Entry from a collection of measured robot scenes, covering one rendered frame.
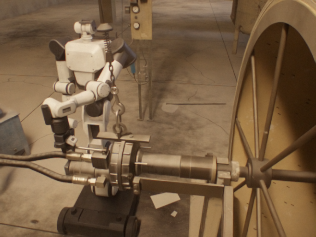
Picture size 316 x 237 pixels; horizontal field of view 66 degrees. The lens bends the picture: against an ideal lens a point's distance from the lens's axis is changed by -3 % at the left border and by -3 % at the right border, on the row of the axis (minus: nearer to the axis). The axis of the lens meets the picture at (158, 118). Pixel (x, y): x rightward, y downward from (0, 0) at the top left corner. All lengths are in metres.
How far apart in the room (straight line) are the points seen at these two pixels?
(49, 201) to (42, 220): 0.21
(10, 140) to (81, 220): 1.28
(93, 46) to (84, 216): 1.24
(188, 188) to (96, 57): 0.87
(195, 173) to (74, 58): 0.94
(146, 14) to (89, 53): 1.50
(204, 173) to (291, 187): 1.12
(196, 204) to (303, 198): 0.83
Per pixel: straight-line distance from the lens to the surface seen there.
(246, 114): 2.04
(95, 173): 1.39
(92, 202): 2.18
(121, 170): 1.20
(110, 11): 10.00
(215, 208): 1.42
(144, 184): 1.29
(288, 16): 1.07
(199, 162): 1.25
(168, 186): 1.27
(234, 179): 1.29
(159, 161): 1.25
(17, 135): 2.96
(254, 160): 1.30
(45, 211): 2.46
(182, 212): 2.28
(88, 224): 2.03
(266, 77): 1.91
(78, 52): 1.55
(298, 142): 0.90
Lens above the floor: 1.79
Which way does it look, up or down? 31 degrees down
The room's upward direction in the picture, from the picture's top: straight up
